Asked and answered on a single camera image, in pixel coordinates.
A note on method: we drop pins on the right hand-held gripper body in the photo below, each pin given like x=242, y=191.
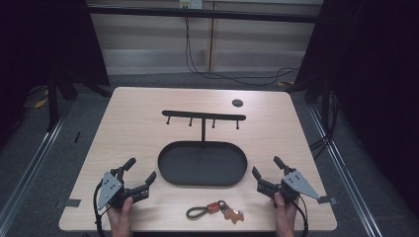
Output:
x=290, y=189

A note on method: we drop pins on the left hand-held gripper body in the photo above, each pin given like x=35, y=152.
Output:
x=113, y=192

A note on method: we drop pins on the black key rack with tray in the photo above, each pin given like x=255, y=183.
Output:
x=202, y=164

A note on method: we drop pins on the person's left hand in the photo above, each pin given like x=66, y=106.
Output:
x=121, y=215

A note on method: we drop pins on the person's right hand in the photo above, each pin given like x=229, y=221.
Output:
x=286, y=215

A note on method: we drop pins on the grey tape piece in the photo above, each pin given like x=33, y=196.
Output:
x=326, y=199

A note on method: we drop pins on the black tape piece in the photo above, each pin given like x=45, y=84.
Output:
x=71, y=202

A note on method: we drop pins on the small black floor tape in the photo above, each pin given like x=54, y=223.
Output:
x=77, y=137

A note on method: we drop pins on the dark round table grommet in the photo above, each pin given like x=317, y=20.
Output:
x=237, y=103

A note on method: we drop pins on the black metal stand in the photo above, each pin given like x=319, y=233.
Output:
x=52, y=98
x=325, y=98

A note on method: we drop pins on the yellow floor tape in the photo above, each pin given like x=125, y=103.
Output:
x=41, y=103

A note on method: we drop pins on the dark curtain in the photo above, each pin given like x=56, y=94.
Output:
x=39, y=39
x=375, y=82

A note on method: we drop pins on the black horizontal bar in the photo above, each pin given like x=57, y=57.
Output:
x=204, y=14

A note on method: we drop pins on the aluminium floor rail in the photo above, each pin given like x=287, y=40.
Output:
x=342, y=168
x=31, y=173

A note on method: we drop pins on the white wall socket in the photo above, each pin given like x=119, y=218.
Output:
x=191, y=3

